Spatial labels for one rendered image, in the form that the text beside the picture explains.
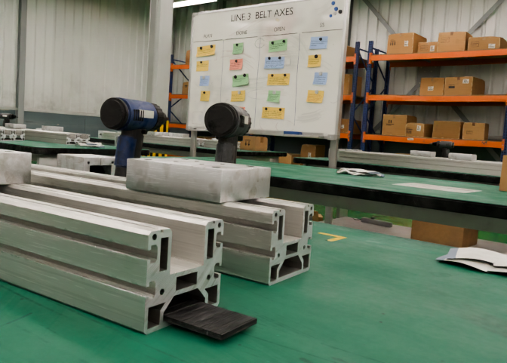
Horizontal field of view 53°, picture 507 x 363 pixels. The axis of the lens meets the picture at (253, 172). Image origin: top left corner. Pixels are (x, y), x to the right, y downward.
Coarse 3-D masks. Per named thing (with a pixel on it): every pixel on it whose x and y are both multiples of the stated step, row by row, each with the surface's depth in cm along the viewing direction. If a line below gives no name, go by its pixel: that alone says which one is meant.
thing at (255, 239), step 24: (48, 168) 91; (96, 192) 73; (120, 192) 70; (144, 192) 68; (216, 216) 62; (240, 216) 59; (264, 216) 57; (288, 216) 64; (216, 240) 63; (240, 240) 59; (264, 240) 57; (288, 240) 61; (240, 264) 59; (264, 264) 57; (288, 264) 65
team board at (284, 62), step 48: (288, 0) 376; (336, 0) 351; (192, 48) 440; (240, 48) 406; (288, 48) 377; (336, 48) 352; (192, 96) 441; (240, 96) 407; (288, 96) 378; (336, 96) 352; (192, 144) 447; (336, 144) 358
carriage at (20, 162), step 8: (0, 152) 63; (8, 152) 64; (16, 152) 65; (24, 152) 66; (0, 160) 63; (8, 160) 64; (16, 160) 65; (24, 160) 66; (0, 168) 63; (8, 168) 64; (16, 168) 65; (24, 168) 66; (0, 176) 64; (8, 176) 64; (16, 176) 65; (24, 176) 66; (0, 184) 64
